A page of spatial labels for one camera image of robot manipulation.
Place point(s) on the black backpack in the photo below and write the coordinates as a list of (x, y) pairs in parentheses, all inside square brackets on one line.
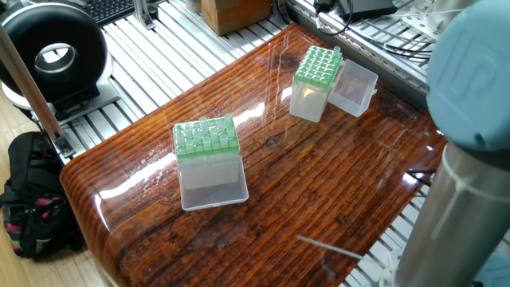
[(36, 199)]

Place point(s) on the silver metal bracket post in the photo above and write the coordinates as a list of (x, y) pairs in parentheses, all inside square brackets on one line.
[(147, 12)]

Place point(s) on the brown wooden pole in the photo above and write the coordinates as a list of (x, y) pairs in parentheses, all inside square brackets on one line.
[(32, 96)]

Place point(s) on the large clear pipette tip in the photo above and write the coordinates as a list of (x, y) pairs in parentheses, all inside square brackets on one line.
[(337, 51)]

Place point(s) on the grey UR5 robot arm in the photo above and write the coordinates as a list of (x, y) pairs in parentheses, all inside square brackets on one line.
[(470, 64)]

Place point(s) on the black keyboard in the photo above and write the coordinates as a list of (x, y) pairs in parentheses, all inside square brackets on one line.
[(107, 9)]

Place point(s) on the clear pipette box green rack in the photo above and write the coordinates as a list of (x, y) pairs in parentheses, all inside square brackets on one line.
[(207, 151), (315, 80)]

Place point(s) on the thin white plastic strip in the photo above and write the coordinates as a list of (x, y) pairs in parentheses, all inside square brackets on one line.
[(327, 245)]

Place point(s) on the cardboard box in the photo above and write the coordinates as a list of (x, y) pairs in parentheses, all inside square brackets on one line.
[(239, 16)]

